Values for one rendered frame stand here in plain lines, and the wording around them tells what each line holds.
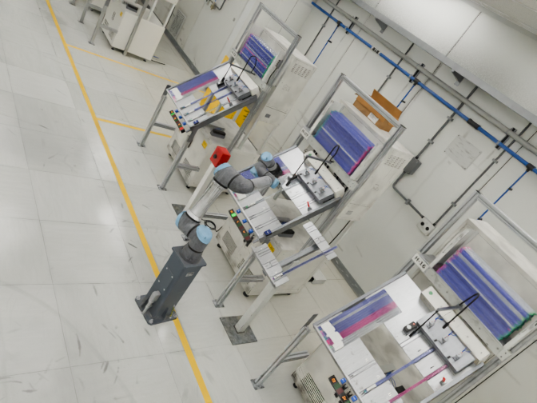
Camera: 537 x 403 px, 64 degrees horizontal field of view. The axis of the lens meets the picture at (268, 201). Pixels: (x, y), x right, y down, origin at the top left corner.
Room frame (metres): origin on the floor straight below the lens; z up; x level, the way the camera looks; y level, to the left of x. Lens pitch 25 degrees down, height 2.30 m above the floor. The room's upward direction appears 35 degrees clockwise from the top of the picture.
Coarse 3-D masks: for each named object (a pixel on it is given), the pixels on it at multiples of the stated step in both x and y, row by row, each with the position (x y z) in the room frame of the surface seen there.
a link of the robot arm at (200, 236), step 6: (192, 228) 2.32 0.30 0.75; (198, 228) 2.32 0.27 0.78; (204, 228) 2.35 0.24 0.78; (192, 234) 2.30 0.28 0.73; (198, 234) 2.28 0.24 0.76; (204, 234) 2.30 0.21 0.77; (210, 234) 2.34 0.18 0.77; (192, 240) 2.29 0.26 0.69; (198, 240) 2.28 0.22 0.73; (204, 240) 2.29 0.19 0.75; (210, 240) 2.34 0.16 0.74; (192, 246) 2.28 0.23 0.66; (198, 246) 2.28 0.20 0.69; (204, 246) 2.30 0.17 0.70
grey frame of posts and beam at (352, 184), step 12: (336, 84) 3.61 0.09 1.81; (324, 96) 3.63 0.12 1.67; (312, 120) 3.61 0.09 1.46; (396, 132) 3.14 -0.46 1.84; (312, 144) 3.46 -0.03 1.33; (384, 144) 3.14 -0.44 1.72; (324, 156) 3.35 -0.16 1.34; (336, 168) 3.24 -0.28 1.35; (348, 180) 3.14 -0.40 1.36; (360, 180) 3.12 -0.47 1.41; (264, 192) 3.61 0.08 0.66; (348, 192) 3.14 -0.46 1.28; (336, 204) 3.14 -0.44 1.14; (324, 228) 3.14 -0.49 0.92; (312, 240) 3.12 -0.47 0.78; (252, 252) 2.76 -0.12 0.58; (240, 276) 2.75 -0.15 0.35; (228, 288) 2.75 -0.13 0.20
